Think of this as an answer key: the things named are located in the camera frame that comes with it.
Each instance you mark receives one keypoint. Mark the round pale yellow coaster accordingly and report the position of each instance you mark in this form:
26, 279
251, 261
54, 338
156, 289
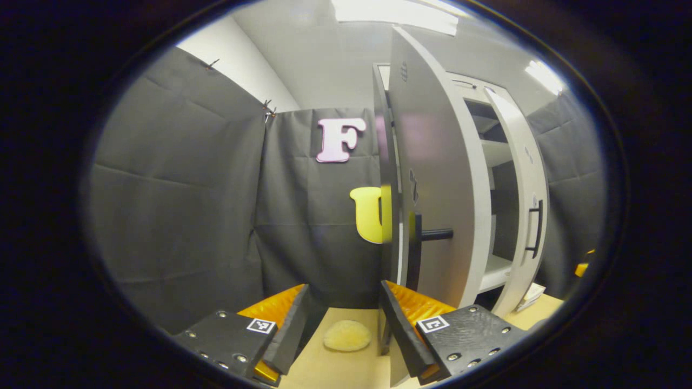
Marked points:
347, 335

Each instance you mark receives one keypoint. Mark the grey open cabinet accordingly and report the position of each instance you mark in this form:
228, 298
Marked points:
494, 156

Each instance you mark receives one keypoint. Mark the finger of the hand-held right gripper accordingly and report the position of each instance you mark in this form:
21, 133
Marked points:
585, 266

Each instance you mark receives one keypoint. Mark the large ceiling light panel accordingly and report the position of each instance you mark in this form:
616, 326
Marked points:
397, 15

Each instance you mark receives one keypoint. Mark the metal backdrop clip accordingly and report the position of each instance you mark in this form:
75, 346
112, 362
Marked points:
212, 64
268, 108

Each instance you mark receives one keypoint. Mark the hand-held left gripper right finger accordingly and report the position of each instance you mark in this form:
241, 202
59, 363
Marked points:
403, 335

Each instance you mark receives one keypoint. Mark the grey cabinet drawer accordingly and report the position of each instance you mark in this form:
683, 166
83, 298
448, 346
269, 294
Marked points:
462, 94

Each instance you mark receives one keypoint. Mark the beige cover book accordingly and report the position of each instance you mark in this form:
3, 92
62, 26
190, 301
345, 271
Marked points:
531, 296

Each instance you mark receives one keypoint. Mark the grey cabinet door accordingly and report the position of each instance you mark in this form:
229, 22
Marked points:
438, 162
521, 162

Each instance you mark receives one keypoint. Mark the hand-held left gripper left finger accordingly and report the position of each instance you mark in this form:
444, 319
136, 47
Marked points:
289, 335

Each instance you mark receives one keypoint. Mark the black backdrop cloth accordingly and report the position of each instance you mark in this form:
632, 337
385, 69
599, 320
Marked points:
184, 205

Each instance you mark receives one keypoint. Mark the small ceiling light panel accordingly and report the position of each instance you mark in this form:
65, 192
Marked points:
545, 76

